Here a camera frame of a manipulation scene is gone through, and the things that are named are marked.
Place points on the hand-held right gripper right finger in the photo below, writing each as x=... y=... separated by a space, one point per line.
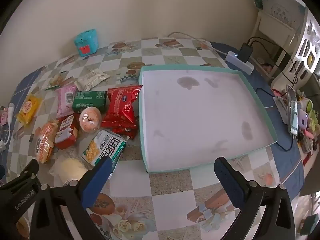
x=230 y=180

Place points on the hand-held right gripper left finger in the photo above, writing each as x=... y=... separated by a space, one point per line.
x=96 y=178

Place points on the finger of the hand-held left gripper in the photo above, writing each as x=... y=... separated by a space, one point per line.
x=23 y=173

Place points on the pale yellow bun packet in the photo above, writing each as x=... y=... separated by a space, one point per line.
x=70 y=170

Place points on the white green corn snack packet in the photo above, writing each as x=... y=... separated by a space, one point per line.
x=105 y=147

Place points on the round orange cake packet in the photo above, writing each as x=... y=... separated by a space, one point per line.
x=90 y=120

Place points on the shallow teal-rimmed cardboard box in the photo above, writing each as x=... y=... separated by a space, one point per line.
x=200 y=120

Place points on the large red snack packet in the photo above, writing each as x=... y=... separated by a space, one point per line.
x=125 y=131
x=121 y=105

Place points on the clear green-edged snack packet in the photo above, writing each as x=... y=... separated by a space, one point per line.
x=56 y=81

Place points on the orange bread packet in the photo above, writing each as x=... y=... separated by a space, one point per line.
x=45 y=142

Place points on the small red white-label packet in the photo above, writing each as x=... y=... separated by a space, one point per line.
x=65 y=132

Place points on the small pink packet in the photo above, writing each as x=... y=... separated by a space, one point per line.
x=3 y=117

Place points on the white handheld device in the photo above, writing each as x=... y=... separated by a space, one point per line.
x=10 y=113

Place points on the yellow snack packet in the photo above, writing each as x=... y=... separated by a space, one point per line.
x=28 y=108

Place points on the pink snack packet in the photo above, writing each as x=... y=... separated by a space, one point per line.
x=65 y=100

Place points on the white phone stand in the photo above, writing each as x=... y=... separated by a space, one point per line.
x=281 y=107

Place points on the smartphone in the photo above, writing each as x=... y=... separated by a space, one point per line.
x=292 y=110

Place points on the pile of small trinkets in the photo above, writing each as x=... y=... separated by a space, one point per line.
x=311 y=130

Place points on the cream white snack packet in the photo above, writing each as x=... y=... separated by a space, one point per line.
x=91 y=78

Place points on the white power strip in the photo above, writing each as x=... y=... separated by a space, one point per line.
x=246 y=67

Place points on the round white patterned lid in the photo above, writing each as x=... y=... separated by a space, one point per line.
x=262 y=60

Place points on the black charger plug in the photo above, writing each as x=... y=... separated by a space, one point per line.
x=245 y=52

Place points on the teal plastic toy box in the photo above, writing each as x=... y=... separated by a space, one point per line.
x=86 y=40

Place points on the white cutout plastic shelf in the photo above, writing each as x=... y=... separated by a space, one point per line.
x=300 y=50

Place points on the cream wooden furniture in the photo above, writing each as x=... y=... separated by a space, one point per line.
x=275 y=22

